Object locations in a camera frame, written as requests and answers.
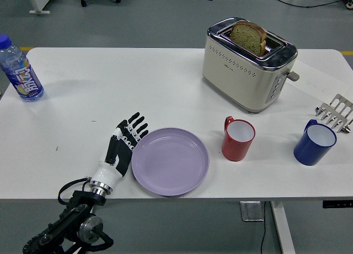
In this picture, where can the purple round plate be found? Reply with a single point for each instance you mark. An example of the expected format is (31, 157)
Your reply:
(170, 161)

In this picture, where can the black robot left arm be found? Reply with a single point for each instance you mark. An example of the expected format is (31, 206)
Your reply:
(71, 223)

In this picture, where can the black desk control panel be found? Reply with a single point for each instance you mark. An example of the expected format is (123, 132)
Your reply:
(337, 204)

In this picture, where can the blue capped drink bottle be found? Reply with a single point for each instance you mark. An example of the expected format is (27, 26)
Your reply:
(23, 77)

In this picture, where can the white paper sheet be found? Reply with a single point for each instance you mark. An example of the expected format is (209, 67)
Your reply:
(317, 78)

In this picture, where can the white desk leg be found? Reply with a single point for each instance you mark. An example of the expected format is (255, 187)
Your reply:
(40, 1)

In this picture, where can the brown bread slice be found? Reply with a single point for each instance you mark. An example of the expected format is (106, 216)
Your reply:
(248, 38)

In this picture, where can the red mug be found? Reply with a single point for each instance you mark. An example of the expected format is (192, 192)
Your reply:
(237, 143)

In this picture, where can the cream silver toaster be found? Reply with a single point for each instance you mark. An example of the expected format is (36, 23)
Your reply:
(245, 74)

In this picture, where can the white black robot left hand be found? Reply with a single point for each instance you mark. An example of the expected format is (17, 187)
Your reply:
(121, 152)

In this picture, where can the grey box under table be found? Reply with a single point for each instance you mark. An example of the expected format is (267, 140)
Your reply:
(251, 211)

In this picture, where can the white table leg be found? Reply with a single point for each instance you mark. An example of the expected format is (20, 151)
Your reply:
(282, 227)

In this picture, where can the blue mug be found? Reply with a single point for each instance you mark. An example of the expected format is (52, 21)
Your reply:
(314, 146)

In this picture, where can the silver metal rack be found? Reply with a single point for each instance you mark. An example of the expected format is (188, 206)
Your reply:
(337, 113)

